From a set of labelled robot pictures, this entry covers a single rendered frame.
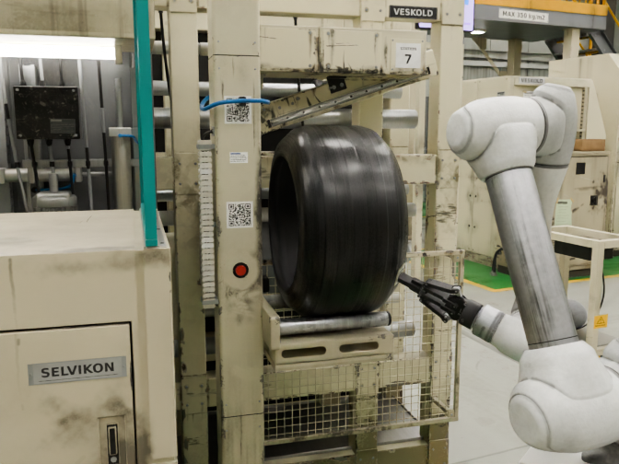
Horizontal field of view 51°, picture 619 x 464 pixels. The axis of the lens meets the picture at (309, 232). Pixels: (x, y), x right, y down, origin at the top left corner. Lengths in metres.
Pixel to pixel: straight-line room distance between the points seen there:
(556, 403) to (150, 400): 0.75
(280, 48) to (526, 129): 0.93
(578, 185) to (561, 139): 5.22
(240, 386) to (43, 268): 1.00
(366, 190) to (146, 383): 0.84
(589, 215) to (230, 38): 5.50
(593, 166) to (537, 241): 5.50
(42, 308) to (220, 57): 0.95
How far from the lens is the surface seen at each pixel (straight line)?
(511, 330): 1.74
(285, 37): 2.12
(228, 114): 1.80
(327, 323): 1.87
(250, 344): 1.91
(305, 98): 2.26
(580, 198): 6.82
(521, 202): 1.42
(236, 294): 1.86
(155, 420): 1.16
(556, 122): 1.54
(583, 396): 1.38
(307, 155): 1.76
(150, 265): 1.08
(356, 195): 1.71
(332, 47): 2.16
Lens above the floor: 1.46
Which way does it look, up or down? 9 degrees down
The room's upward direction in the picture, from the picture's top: straight up
